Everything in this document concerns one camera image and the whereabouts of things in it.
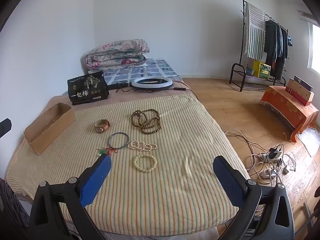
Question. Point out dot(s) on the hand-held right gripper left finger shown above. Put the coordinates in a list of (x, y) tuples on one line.
[(96, 177)]

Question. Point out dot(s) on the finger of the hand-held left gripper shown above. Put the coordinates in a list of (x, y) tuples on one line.
[(5, 127)]

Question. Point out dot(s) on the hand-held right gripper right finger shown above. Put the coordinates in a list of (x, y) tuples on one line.
[(226, 180)]

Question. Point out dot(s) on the thin grey bangle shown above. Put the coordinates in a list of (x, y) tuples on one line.
[(110, 143)]

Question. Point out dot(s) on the cardboard box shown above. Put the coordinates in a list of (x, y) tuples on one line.
[(50, 135)]

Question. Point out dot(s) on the white plug adapter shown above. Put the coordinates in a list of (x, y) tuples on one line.
[(267, 173)]

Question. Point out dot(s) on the white power strip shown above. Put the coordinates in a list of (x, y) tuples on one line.
[(265, 157)]

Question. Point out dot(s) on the black charger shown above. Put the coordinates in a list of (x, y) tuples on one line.
[(274, 153)]

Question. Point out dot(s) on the striped yellow towel blanket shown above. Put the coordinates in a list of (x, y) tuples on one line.
[(162, 192)]

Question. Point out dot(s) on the pinkish brown blanket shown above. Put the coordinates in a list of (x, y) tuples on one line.
[(120, 97)]

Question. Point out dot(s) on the black printed bag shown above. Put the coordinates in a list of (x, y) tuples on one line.
[(87, 90)]

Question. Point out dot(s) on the orange cloth covered table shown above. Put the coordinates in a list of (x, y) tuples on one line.
[(287, 110)]

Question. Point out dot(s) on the red flat box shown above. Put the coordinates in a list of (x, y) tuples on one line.
[(298, 100)]

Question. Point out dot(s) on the black clothes rack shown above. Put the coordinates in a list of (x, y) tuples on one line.
[(235, 67)]

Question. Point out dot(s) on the light wooden box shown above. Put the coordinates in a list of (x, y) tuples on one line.
[(300, 91)]

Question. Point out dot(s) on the green printed box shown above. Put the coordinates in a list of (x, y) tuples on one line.
[(265, 71)]

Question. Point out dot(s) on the yellow box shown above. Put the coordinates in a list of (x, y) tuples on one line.
[(256, 67)]

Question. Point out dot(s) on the blue checked bed sheet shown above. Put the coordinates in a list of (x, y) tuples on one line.
[(150, 70)]

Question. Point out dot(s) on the folded floral quilt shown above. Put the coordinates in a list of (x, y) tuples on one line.
[(117, 55)]

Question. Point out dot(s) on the dark blue flat box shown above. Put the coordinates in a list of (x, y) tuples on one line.
[(303, 82)]

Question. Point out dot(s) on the dark hanging clothes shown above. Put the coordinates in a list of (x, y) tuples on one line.
[(275, 45)]

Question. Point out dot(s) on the green striped hanging cloth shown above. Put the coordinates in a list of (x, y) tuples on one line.
[(255, 35)]

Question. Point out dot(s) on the window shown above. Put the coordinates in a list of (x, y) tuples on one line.
[(315, 50)]

